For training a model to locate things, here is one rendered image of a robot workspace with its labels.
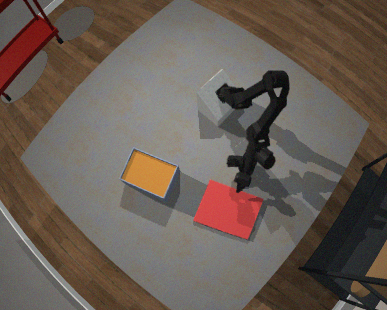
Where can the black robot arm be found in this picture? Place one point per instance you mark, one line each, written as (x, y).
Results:
(259, 130)

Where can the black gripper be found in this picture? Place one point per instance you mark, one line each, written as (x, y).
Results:
(242, 179)

